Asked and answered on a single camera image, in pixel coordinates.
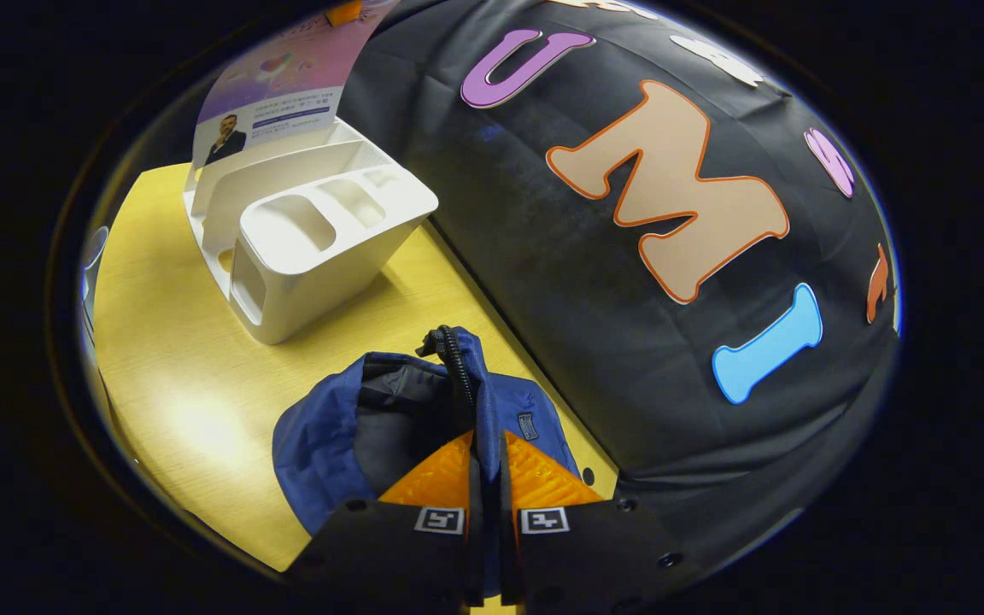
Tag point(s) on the pink book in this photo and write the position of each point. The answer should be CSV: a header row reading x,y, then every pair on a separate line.
x,y
287,85

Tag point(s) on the blue schoolbag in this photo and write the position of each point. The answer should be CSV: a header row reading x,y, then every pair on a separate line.
x,y
321,453

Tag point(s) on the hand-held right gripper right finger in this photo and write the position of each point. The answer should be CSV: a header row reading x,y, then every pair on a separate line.
x,y
586,555

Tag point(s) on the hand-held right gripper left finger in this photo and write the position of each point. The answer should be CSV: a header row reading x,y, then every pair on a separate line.
x,y
407,555

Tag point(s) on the black backdrop cloth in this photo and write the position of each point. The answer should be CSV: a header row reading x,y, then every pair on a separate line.
x,y
543,282

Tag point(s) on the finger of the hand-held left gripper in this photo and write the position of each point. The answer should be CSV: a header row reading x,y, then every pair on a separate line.
x,y
342,10

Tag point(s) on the white plastic bookshelf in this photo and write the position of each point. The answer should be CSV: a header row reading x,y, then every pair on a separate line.
x,y
313,273

